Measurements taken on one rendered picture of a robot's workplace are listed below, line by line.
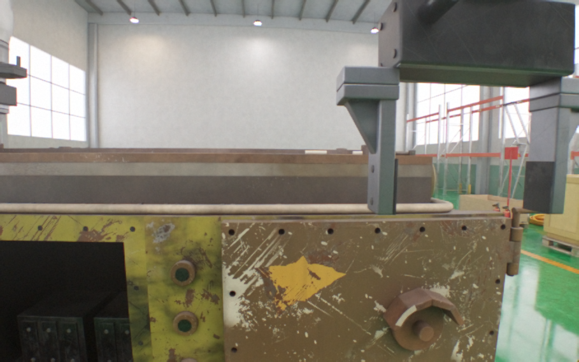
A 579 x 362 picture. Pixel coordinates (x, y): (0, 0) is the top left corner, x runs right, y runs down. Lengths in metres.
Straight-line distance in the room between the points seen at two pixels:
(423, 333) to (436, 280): 0.11
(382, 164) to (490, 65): 0.10
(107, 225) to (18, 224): 0.20
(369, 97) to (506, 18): 0.11
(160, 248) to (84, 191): 0.24
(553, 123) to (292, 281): 0.51
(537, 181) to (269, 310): 0.53
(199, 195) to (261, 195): 0.14
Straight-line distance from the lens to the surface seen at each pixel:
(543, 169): 0.28
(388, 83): 0.21
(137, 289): 0.72
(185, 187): 0.70
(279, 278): 0.62
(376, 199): 0.21
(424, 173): 0.78
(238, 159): 0.68
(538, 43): 0.27
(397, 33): 0.22
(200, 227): 0.63
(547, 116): 0.29
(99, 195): 0.79
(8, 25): 1.00
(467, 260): 0.76
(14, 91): 1.02
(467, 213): 0.76
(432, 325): 0.76
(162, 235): 0.66
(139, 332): 0.76
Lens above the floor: 1.35
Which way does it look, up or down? 5 degrees down
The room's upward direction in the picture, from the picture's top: 1 degrees clockwise
